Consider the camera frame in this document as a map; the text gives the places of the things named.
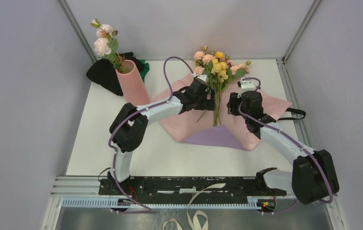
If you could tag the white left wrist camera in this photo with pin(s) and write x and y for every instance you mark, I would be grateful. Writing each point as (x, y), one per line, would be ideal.
(201, 77)

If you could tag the green cloth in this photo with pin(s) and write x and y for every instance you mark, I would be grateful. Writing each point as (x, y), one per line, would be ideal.
(143, 68)

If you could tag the pink cylindrical vase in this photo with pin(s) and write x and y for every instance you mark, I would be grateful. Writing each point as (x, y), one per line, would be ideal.
(132, 85)

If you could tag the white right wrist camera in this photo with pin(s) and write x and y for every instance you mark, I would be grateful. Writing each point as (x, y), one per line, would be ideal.
(246, 85)

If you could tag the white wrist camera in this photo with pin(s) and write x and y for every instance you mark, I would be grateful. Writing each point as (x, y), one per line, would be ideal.
(246, 85)
(201, 77)

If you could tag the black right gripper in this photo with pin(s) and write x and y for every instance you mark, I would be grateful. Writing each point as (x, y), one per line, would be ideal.
(231, 105)

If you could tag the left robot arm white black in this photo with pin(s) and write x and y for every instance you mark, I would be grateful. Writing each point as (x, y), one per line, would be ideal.
(129, 127)

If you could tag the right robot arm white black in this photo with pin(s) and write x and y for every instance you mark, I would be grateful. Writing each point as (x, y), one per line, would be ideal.
(313, 176)

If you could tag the black cloth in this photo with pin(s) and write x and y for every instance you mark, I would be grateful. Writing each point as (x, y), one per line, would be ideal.
(103, 73)

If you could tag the aluminium frame rail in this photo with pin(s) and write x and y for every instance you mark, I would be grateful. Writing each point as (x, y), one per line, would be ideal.
(292, 95)

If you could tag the black ribbon gold lettering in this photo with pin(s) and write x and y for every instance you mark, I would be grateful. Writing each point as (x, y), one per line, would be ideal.
(296, 114)

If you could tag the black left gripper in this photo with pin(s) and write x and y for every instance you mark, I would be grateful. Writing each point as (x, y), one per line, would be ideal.
(207, 104)

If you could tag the pink and yellow flower bouquet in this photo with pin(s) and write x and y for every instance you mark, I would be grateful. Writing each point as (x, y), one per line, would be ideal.
(221, 73)

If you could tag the pink flowers in vase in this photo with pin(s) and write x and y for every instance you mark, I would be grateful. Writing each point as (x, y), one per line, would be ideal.
(106, 45)

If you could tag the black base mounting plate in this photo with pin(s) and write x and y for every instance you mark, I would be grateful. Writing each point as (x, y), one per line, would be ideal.
(248, 186)

